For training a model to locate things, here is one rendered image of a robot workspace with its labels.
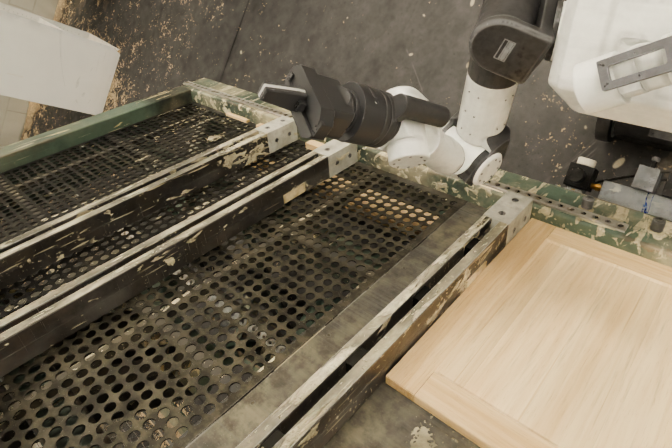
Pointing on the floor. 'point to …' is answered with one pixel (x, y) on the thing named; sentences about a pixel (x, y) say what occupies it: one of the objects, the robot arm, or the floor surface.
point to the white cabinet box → (53, 62)
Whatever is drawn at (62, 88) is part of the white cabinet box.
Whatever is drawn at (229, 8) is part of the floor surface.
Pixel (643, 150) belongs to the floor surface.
